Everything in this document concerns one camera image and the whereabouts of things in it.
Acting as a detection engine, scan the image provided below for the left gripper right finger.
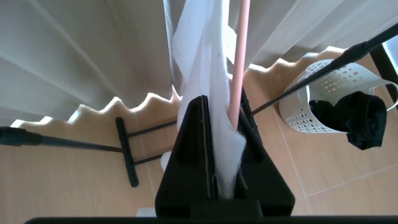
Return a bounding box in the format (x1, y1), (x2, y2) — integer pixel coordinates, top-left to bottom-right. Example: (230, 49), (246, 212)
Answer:
(236, 88), (295, 218)

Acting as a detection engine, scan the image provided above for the white laundry basket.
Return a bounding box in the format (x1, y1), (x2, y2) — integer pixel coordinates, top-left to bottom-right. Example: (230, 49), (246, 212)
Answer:
(278, 58), (398, 134)

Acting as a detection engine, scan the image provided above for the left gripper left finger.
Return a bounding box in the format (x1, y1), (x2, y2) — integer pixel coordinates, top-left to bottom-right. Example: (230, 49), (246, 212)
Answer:
(154, 95), (218, 218)

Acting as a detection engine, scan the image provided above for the pink clothes hanger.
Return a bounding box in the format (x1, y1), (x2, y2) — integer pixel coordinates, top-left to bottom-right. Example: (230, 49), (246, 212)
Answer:
(228, 0), (251, 131)

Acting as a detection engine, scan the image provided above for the beige curtain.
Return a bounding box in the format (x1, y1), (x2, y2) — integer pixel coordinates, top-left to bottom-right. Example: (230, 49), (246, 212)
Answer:
(0, 0), (398, 126)

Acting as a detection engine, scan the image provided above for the black garment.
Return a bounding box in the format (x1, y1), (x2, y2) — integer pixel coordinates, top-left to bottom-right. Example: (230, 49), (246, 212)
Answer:
(308, 90), (388, 151)

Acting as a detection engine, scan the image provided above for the white printed t-shirt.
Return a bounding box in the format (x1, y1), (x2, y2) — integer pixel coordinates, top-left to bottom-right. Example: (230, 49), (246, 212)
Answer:
(160, 0), (249, 200)

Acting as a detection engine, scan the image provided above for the black clothes rack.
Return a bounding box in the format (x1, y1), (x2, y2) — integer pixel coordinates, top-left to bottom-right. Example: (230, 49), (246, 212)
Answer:
(0, 22), (398, 189)

